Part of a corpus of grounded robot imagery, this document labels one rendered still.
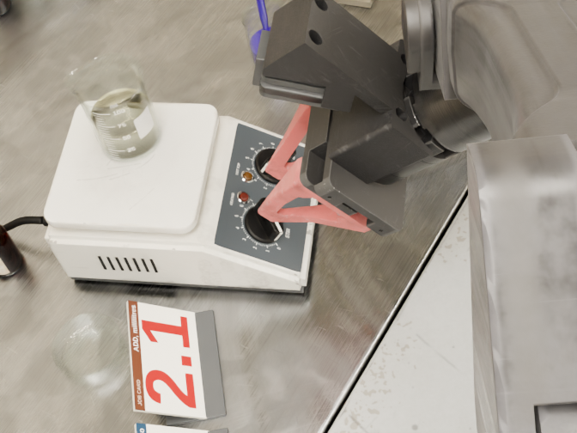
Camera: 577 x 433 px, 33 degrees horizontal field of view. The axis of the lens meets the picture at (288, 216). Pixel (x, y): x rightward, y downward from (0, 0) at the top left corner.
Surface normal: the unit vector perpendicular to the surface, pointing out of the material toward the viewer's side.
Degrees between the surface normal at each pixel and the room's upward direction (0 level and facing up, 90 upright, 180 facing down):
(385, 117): 41
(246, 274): 90
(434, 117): 64
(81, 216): 0
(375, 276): 0
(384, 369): 0
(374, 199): 50
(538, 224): 36
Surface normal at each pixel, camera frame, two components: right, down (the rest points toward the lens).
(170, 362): 0.55, -0.54
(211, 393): -0.11, -0.55
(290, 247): 0.40, -0.45
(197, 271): -0.13, 0.83
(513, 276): -0.07, 0.04
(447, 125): -0.40, 0.60
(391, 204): 0.68, -0.32
